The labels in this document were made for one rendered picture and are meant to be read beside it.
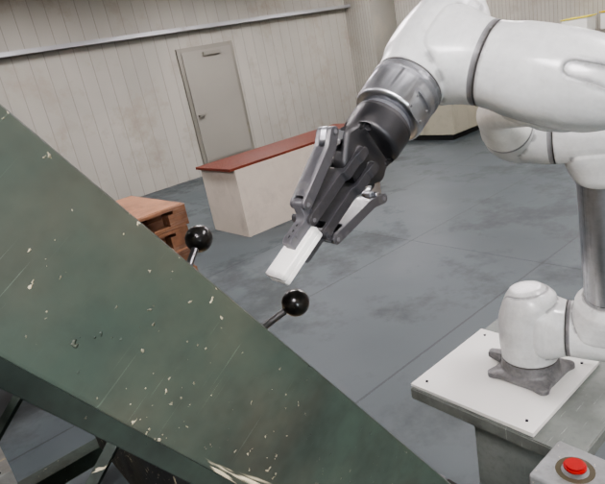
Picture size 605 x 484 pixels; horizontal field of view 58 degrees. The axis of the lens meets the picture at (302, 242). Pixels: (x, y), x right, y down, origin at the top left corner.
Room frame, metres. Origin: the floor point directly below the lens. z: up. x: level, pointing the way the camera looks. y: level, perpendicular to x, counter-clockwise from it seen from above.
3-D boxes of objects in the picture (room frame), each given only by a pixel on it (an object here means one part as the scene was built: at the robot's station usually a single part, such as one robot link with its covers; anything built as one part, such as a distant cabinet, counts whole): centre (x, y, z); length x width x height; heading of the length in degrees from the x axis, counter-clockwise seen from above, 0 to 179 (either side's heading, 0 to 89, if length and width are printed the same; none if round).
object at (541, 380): (1.35, -0.57, 0.79); 0.22 x 0.18 x 0.06; 37
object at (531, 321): (1.33, -0.59, 0.93); 0.18 x 0.16 x 0.22; 57
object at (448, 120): (9.77, -3.00, 0.40); 2.13 x 1.72 x 0.80; 127
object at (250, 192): (6.48, -0.07, 0.38); 2.19 x 0.70 x 0.77; 127
